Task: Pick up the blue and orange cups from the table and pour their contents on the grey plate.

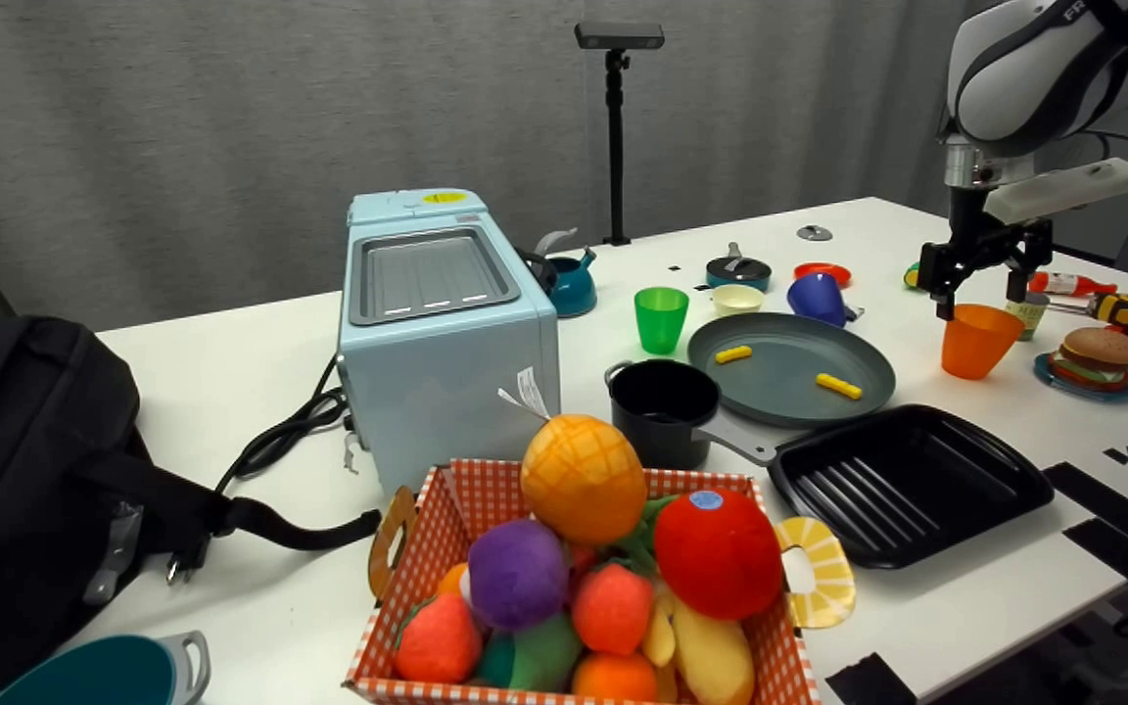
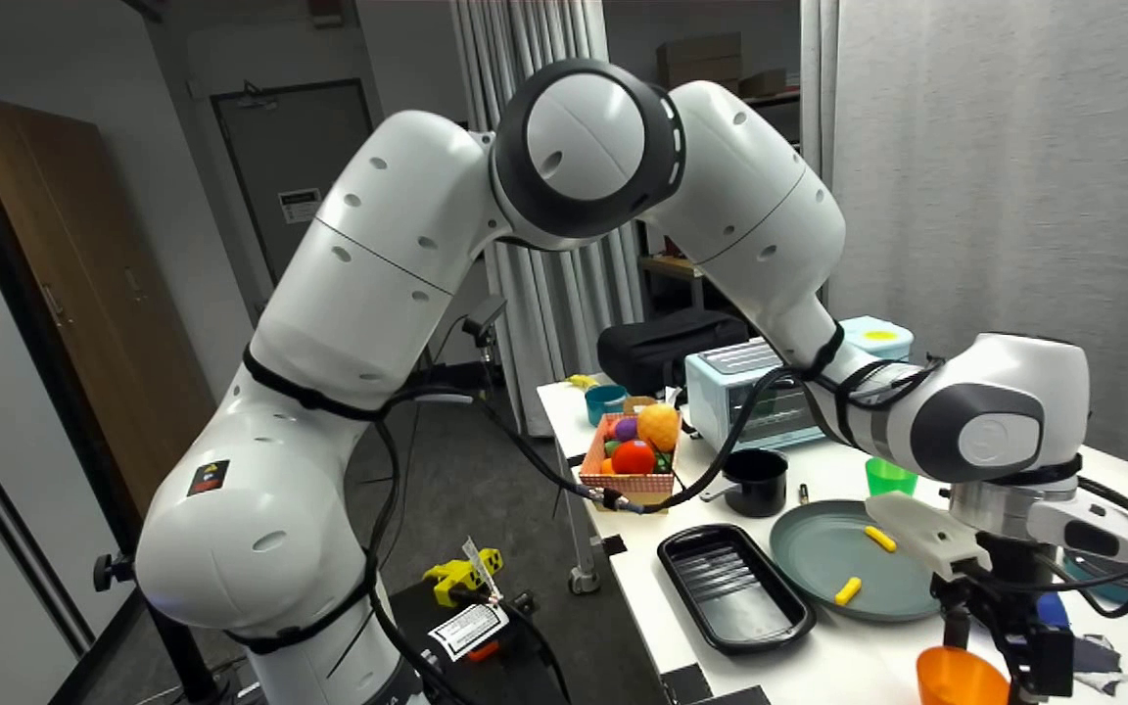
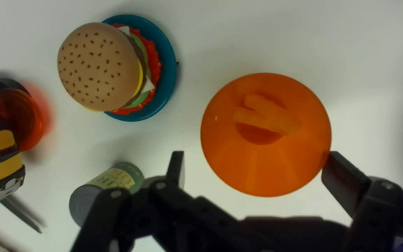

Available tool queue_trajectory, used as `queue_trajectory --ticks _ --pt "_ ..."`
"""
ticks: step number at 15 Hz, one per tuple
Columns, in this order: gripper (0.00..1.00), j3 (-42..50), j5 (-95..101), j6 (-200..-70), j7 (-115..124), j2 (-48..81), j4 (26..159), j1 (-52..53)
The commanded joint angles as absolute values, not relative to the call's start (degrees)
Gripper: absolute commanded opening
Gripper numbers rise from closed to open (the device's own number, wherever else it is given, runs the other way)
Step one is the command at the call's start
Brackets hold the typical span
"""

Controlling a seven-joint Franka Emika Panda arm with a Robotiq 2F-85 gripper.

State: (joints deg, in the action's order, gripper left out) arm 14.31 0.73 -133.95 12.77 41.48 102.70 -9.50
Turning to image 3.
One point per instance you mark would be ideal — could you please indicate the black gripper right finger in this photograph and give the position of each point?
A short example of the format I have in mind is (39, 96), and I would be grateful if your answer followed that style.
(381, 211)

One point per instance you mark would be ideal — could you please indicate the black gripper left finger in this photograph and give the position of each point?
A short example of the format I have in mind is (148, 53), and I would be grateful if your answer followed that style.
(118, 219)

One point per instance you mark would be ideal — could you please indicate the orange plastic cup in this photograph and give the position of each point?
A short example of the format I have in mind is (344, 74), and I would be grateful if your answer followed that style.
(267, 169)

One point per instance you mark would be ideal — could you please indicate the teal small plate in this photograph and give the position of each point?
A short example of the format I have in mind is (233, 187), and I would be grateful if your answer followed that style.
(167, 61)

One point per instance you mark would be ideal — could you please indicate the green label toy can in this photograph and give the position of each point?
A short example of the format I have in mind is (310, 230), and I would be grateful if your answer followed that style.
(113, 180)

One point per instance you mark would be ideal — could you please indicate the red translucent bowl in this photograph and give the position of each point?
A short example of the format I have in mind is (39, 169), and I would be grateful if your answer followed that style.
(36, 121)

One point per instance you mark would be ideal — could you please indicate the yellow black tape measure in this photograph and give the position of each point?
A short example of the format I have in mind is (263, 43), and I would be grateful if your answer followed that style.
(1, 163)

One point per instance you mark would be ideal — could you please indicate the toy burger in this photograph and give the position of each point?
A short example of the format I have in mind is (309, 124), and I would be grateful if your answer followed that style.
(99, 68)

